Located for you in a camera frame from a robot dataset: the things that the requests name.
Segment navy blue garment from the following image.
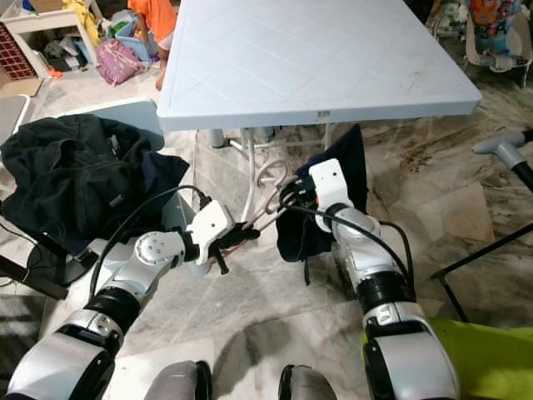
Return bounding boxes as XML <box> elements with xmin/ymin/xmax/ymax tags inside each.
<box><xmin>275</xmin><ymin>125</ymin><xmax>369</xmax><ymax>263</ymax></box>

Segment light blue child chair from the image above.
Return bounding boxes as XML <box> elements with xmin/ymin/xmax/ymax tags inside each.
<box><xmin>79</xmin><ymin>98</ymin><xmax>201</xmax><ymax>276</ymax></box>

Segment grey robot right leg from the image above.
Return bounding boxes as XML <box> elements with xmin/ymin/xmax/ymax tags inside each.
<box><xmin>279</xmin><ymin>365</ymin><xmax>338</xmax><ymax>400</ymax></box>

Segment black jacket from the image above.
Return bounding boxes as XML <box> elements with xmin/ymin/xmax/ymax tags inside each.
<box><xmin>0</xmin><ymin>113</ymin><xmax>191</xmax><ymax>258</ymax></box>

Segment white low shelf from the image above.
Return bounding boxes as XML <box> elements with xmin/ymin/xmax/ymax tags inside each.
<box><xmin>0</xmin><ymin>0</ymin><xmax>105</xmax><ymax>80</ymax></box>

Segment brown cardboard box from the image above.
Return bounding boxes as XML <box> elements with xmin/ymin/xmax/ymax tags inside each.
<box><xmin>21</xmin><ymin>0</ymin><xmax>63</xmax><ymax>13</ymax></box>

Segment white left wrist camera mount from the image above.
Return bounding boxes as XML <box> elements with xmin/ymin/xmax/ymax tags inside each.
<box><xmin>187</xmin><ymin>198</ymin><xmax>238</xmax><ymax>266</ymax></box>

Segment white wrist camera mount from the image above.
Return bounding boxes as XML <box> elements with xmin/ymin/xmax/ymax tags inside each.
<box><xmin>187</xmin><ymin>198</ymin><xmax>238</xmax><ymax>266</ymax></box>
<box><xmin>308</xmin><ymin>158</ymin><xmax>352</xmax><ymax>234</ymax></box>

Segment yellow cloth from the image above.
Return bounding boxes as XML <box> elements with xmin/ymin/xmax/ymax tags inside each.
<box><xmin>62</xmin><ymin>0</ymin><xmax>102</xmax><ymax>47</ymax></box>

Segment light blue folding table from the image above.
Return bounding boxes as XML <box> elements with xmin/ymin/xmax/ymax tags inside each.
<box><xmin>157</xmin><ymin>0</ymin><xmax>484</xmax><ymax>222</ymax></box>

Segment pink patterned bag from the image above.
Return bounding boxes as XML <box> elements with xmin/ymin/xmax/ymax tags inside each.
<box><xmin>96</xmin><ymin>37</ymin><xmax>147</xmax><ymax>87</ymax></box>

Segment dark wooden side table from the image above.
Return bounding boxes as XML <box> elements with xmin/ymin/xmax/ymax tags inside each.
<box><xmin>0</xmin><ymin>254</ymin><xmax>69</xmax><ymax>301</ymax></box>

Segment rose pink clothes hanger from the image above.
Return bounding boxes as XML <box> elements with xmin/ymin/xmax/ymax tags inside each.
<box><xmin>237</xmin><ymin>158</ymin><xmax>301</xmax><ymax>234</ymax></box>

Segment grey robot left leg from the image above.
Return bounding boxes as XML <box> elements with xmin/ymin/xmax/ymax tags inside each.
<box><xmin>143</xmin><ymin>361</ymin><xmax>213</xmax><ymax>400</ymax></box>

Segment lime green garment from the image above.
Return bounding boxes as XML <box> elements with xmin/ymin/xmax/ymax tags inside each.
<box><xmin>362</xmin><ymin>318</ymin><xmax>533</xmax><ymax>400</ymax></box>

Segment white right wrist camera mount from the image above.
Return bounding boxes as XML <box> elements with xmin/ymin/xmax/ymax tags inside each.
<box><xmin>308</xmin><ymin>158</ymin><xmax>352</xmax><ymax>234</ymax></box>

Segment colourful printed chair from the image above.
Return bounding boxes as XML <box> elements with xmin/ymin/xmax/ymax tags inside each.
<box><xmin>462</xmin><ymin>0</ymin><xmax>533</xmax><ymax>88</ymax></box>

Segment blue toy bin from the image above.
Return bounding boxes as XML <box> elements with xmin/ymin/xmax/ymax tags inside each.
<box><xmin>112</xmin><ymin>21</ymin><xmax>159</xmax><ymax>61</ymax></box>

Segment grey robot leg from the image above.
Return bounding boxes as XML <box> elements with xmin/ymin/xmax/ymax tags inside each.
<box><xmin>143</xmin><ymin>361</ymin><xmax>213</xmax><ymax>400</ymax></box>
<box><xmin>279</xmin><ymin>365</ymin><xmax>338</xmax><ymax>400</ymax></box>

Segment child in orange shirt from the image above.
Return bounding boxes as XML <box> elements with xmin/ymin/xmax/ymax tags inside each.
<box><xmin>129</xmin><ymin>0</ymin><xmax>180</xmax><ymax>91</ymax></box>

